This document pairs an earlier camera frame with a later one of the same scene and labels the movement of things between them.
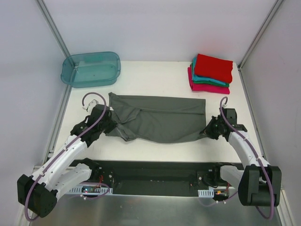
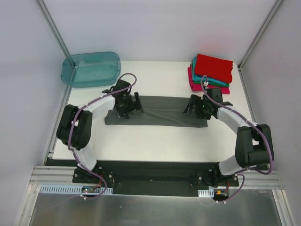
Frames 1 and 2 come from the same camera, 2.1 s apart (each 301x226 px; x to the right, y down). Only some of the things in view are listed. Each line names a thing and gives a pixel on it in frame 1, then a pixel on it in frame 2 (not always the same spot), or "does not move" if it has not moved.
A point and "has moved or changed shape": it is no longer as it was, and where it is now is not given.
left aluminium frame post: (54, 28) does not move
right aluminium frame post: (260, 33) does not move
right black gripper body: (209, 129) to (194, 108)
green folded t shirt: (207, 83) does not move
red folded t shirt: (216, 68) does not move
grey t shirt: (156, 119) has moved or changed shape
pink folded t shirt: (206, 88) does not move
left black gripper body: (108, 121) to (130, 109)
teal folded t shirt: (202, 78) does not move
